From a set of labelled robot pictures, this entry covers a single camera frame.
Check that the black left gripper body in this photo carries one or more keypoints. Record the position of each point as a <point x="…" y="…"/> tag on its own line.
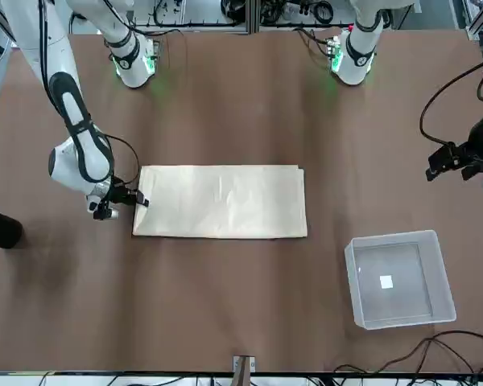
<point x="473" y="150"/>

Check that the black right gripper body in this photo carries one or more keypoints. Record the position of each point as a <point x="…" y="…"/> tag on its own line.
<point x="121" y="194"/>

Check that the clear plastic box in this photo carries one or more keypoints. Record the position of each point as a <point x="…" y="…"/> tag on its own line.
<point x="402" y="313"/>

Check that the white square sticker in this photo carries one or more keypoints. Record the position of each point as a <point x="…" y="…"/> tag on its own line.
<point x="386" y="282"/>

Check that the cream-colored tablecloth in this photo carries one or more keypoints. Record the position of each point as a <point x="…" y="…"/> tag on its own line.
<point x="225" y="201"/>

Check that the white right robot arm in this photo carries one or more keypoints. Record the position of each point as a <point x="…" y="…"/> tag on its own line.
<point x="32" y="40"/>

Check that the aluminium frame rail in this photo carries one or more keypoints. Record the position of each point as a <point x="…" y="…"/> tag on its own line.
<point x="241" y="27"/>

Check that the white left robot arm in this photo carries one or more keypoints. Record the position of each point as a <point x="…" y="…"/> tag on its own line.
<point x="360" y="48"/>

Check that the aluminium camera post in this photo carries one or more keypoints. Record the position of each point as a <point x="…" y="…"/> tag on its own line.
<point x="243" y="370"/>

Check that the black vase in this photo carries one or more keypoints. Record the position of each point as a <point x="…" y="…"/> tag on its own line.
<point x="2" y="229"/>

